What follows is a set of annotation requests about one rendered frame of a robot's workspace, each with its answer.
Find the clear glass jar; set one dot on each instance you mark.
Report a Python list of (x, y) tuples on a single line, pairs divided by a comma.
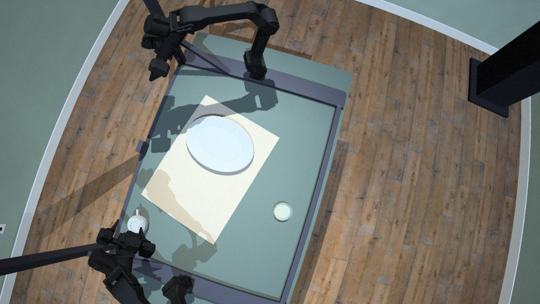
[(283, 211)]

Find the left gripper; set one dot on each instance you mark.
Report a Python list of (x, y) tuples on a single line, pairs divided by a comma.
[(158, 65)]

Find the white espresso cup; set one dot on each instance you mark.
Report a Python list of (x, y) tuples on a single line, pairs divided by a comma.
[(135, 222)]

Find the white round platter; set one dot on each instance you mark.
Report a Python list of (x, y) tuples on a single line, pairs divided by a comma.
[(219, 144)]

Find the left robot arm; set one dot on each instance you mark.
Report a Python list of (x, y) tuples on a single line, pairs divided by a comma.
[(194, 18)]

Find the cream rectangular mat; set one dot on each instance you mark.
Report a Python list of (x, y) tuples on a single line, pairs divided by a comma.
[(200, 198)]

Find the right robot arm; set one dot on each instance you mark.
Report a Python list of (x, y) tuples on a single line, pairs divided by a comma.
[(127, 289)]

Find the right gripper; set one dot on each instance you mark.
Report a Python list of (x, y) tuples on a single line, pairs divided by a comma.
[(105, 236)]

